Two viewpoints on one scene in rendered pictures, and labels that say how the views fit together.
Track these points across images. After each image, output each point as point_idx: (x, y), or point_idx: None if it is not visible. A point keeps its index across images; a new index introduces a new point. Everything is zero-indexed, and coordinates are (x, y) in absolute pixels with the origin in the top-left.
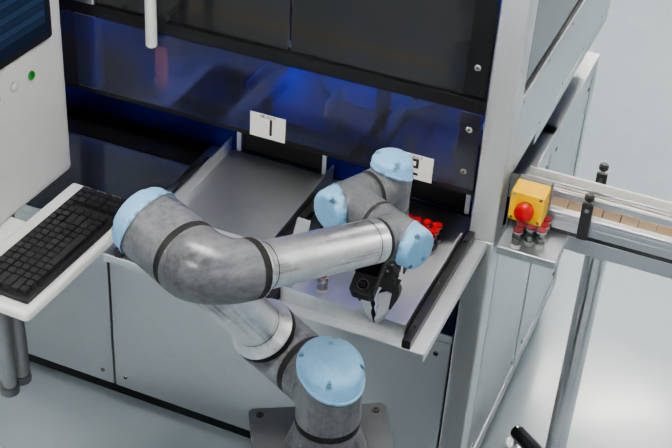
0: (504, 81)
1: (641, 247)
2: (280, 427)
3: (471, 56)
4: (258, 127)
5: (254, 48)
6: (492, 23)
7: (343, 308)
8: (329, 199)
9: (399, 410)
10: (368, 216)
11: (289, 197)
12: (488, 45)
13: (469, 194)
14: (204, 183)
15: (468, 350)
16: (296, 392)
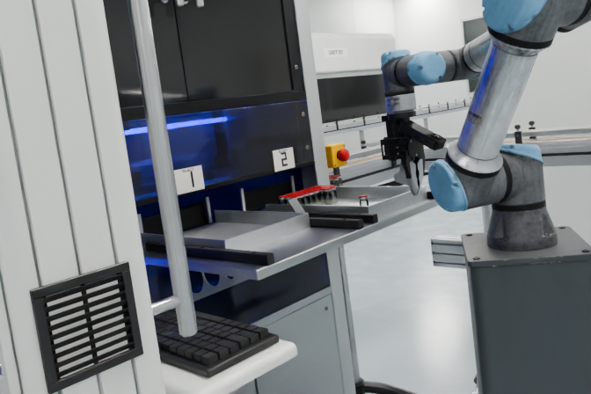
0: (310, 70)
1: (357, 172)
2: (491, 253)
3: (291, 60)
4: (183, 184)
5: (165, 106)
6: (295, 32)
7: (399, 197)
8: (434, 52)
9: (319, 382)
10: (454, 54)
11: (230, 228)
12: (296, 49)
13: (313, 163)
14: None
15: (339, 288)
16: (526, 172)
